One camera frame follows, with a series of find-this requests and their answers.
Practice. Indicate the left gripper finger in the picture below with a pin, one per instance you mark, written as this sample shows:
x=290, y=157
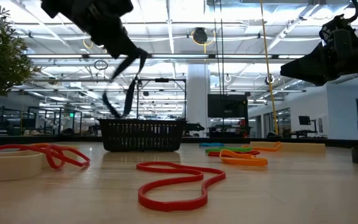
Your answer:
x=121, y=46

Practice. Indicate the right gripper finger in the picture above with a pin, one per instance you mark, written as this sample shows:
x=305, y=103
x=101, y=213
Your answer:
x=312, y=68

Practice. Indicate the green rubber band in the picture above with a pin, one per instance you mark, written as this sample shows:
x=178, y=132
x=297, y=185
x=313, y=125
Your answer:
x=228, y=149

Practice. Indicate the thin red rubber band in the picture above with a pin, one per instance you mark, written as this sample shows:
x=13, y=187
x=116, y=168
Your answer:
x=81, y=160

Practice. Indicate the blue rubber band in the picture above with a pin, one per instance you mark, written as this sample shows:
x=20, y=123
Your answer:
x=211, y=144

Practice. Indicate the dark red rubber band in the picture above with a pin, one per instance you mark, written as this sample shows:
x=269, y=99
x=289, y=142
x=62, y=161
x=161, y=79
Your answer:
x=216, y=154

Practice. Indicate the cream wide rubber band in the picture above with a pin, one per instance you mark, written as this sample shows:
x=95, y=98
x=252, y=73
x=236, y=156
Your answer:
x=8, y=166

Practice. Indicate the large red rubber band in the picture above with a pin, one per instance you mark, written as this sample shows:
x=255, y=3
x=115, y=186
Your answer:
x=166, y=206

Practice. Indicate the black background robot arm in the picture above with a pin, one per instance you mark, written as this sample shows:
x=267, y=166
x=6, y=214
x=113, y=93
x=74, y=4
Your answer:
x=194, y=127

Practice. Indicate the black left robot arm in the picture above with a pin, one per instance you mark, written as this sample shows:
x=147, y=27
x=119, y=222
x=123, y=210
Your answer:
x=61, y=6

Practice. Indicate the small desk monitor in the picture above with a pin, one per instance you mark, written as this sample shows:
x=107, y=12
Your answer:
x=304, y=120

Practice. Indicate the long ceiling light bar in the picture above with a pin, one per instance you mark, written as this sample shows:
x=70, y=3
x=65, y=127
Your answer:
x=179, y=56

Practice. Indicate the black plastic slotted basket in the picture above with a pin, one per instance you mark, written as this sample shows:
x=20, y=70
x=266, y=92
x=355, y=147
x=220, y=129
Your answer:
x=141, y=137

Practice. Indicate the white square column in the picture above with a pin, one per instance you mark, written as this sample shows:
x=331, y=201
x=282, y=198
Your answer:
x=197, y=99

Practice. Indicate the large black display screen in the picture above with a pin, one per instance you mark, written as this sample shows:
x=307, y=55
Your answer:
x=227, y=105

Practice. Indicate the green artificial plant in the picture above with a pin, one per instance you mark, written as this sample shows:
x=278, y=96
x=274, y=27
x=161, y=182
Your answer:
x=2, y=56

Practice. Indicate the black frame cage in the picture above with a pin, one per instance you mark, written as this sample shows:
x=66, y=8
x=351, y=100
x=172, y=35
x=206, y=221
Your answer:
x=54, y=108

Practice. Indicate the black aluminium table frame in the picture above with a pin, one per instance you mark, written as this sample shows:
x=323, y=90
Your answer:
x=26, y=140

